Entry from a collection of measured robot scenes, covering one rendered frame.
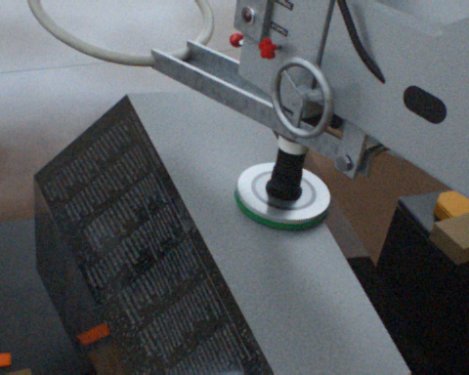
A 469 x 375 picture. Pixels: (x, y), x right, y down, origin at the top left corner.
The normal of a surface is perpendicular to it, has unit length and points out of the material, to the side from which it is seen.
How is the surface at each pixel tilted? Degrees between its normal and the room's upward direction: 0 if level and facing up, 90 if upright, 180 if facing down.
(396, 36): 90
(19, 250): 0
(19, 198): 0
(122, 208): 45
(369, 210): 0
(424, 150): 90
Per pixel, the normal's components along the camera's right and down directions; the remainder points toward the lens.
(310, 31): -0.75, 0.30
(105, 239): -0.55, -0.48
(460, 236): 0.14, -0.80
